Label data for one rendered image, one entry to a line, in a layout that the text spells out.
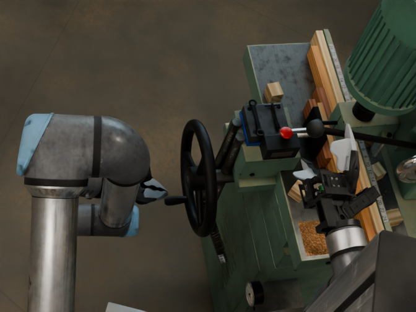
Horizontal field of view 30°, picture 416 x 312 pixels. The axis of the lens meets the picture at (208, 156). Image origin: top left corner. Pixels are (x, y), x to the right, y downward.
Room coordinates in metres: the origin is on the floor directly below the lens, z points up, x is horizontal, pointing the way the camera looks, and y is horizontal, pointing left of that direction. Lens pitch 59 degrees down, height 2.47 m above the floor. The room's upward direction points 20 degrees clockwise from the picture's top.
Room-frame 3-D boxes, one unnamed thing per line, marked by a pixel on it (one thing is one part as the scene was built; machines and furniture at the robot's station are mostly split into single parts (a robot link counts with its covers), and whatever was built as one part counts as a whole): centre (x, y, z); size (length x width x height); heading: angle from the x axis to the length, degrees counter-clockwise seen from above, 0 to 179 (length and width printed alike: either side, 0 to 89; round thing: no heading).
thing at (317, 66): (1.06, -0.31, 0.92); 0.62 x 0.02 x 0.04; 28
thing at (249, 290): (0.75, -0.23, 0.65); 0.06 x 0.04 x 0.08; 28
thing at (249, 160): (1.01, -0.11, 0.91); 0.15 x 0.14 x 0.09; 28
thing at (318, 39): (1.11, -0.30, 0.92); 0.60 x 0.02 x 0.05; 28
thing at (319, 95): (1.11, -0.26, 0.92); 0.23 x 0.02 x 0.04; 28
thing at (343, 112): (1.09, -0.31, 1.03); 0.14 x 0.07 x 0.09; 118
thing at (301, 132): (1.06, -0.19, 0.95); 0.09 x 0.07 x 0.09; 28
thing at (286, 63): (1.05, -0.19, 0.87); 0.61 x 0.30 x 0.06; 28
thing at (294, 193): (0.92, -0.23, 0.92); 0.03 x 0.03 x 0.03; 71
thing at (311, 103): (1.09, -0.23, 0.92); 0.17 x 0.02 x 0.05; 28
